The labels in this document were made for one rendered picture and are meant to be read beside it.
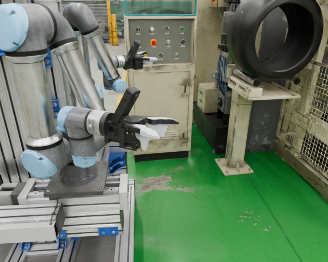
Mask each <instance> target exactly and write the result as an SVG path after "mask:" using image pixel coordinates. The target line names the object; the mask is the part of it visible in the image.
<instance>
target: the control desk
mask: <svg viewBox="0 0 328 262"><path fill-rule="evenodd" d="M123 16H124V41H125V55H126V56H127V54H128V52H129V50H130V48H131V46H132V45H133V43H134V41H137V42H139V43H140V46H139V48H138V50H137V52H142V51H145V52H147V54H144V55H143V57H155V58H157V59H158V60H156V61H153V64H152V66H151V67H148V65H147V64H146V63H143V69H141V70H134V69H127V87H128V88H130V87H136V88H137V89H138V90H140V91H141V92H140V94H139V96H138V98H137V100H136V102H135V103H134V105H133V107H132V109H131V111H130V113H129V116H132V115H139V116H158V117H166V118H170V119H174V120H176V121H178V122H179V124H169V125H168V127H167V130H166V133H165V135H164V136H163V137H161V138H160V139H154V138H150V139H149V143H148V146H147V150H146V151H144V150H143V149H142V147H140V148H139V149H136V151H133V150H132V152H133V155H134V162H142V161H155V160H167V159H179V158H188V155H189V150H191V133H192V111H193V88H194V66H195V65H194V64H195V46H196V23H197V16H125V15H123Z"/></svg>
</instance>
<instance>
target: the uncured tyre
mask: <svg viewBox="0 0 328 262"><path fill-rule="evenodd" d="M277 7H280V8H281V9H282V10H283V12H284V13H285V15H286V18H287V22H288V33H287V38H286V40H285V43H284V45H283V46H282V48H281V49H280V50H279V52H278V53H277V54H276V55H274V56H273V57H271V58H270V59H268V60H265V61H260V60H259V59H258V57H257V54H256V48H255V41H256V35H257V31H258V29H259V27H260V25H261V23H262V21H263V20H264V18H265V17H266V16H267V15H268V14H269V13H270V12H271V11H272V10H274V9H275V8H277ZM242 10H244V11H243V13H242V14H240V13H241V11H242ZM323 26H324V24H323V15H322V11H321V8H320V6H319V4H318V3H317V1H316V0H244V1H243V2H242V3H241V4H240V5H239V6H238V8H237V9H236V11H235V12H234V14H233V16H232V18H231V20H230V23H229V26H228V31H227V36H226V42H227V47H228V52H229V54H230V57H231V59H232V61H233V62H234V64H235V65H236V66H237V67H238V68H239V69H240V70H241V71H243V72H245V73H247V74H248V75H250V76H252V77H254V78H256V79H258V80H261V81H266V82H277V81H282V80H286V79H288V78H290V77H292V76H294V75H296V74H297V73H299V72H300V71H301V70H303V69H304V68H305V67H306V66H307V65H308V64H309V62H310V61H311V60H312V58H313V57H314V56H315V54H316V52H317V50H318V48H319V46H320V43H321V40H322V35H323Z"/></svg>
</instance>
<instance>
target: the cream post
mask: <svg viewBox="0 0 328 262"><path fill-rule="evenodd" d="M262 27H263V21H262V23H261V25H260V27H259V29H258V31H257V35H256V41H255V48H256V54H257V57H258V56H259V49H260V42H261V35H262ZM251 104H252V101H248V100H246V99H245V98H244V97H242V96H241V95H240V94H238V93H237V92H236V91H234V90H232V99H231V109H230V118H229V128H228V137H227V144H226V153H225V160H226V159H227V160H228V162H227V166H228V167H229V168H230V169H231V168H236V163H238V165H239V168H240V167H243V163H244V155H245V148H246V141H247V134H248V127H249V119H250V112H251Z"/></svg>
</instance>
